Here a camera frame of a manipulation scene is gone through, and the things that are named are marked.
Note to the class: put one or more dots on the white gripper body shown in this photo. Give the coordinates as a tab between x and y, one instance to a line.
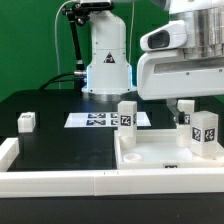
166	74

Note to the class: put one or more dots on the white U-shaped obstacle fence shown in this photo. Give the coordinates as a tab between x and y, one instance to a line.
102	183

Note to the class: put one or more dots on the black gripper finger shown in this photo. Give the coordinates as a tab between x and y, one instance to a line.
179	116

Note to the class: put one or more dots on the white square tabletop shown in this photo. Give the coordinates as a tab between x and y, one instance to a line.
157	149

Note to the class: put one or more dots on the white AprilTag base sheet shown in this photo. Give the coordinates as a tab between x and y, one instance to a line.
103	119

